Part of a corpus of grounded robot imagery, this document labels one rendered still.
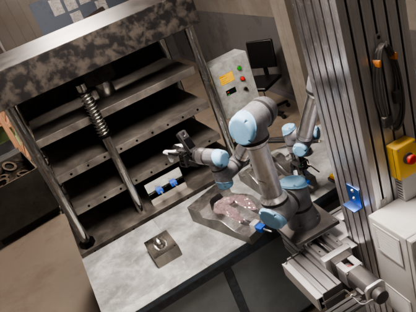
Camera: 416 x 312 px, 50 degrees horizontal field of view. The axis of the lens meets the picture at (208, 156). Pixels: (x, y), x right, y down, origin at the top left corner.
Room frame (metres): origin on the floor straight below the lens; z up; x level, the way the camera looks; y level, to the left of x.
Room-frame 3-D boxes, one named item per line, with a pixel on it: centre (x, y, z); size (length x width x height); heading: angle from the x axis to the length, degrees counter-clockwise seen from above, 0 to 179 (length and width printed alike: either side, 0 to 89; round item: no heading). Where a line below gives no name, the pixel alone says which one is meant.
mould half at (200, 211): (2.19, -0.02, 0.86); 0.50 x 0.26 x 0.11; 34
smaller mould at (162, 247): (2.12, 0.43, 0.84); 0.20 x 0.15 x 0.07; 17
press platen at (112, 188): (3.09, 0.50, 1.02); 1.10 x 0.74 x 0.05; 107
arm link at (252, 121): (1.55, -0.19, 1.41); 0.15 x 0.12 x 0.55; 129
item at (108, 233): (3.05, 0.49, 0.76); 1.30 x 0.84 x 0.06; 107
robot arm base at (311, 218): (1.64, -0.30, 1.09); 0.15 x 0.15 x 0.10
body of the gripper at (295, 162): (2.14, -0.46, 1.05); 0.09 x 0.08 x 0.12; 17
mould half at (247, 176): (2.37, -0.34, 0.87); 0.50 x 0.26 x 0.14; 17
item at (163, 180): (2.98, 0.42, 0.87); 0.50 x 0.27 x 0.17; 17
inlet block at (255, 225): (1.94, -0.13, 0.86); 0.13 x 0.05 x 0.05; 34
